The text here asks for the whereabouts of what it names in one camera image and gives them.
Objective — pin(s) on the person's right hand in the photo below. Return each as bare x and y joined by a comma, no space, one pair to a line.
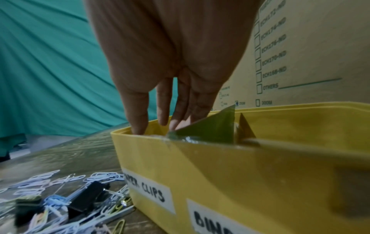
173,45

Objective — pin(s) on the green taped cardboard divider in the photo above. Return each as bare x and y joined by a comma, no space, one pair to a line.
214,130

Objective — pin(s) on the teal fabric curtain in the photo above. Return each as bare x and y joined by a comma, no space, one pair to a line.
49,68

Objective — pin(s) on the printed brown cardboard box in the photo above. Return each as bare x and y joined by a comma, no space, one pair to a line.
318,45

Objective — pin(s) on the yellow plastic labelled box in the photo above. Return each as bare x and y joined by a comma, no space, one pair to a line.
260,182

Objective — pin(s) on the large black binder clip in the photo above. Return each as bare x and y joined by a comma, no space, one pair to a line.
86,196

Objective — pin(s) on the yellow paper clip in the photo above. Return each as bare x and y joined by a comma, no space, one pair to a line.
119,226

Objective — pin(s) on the pile of white paper clips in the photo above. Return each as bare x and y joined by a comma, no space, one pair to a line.
37,182

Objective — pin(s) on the small black binder clip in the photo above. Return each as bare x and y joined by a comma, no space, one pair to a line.
27,210

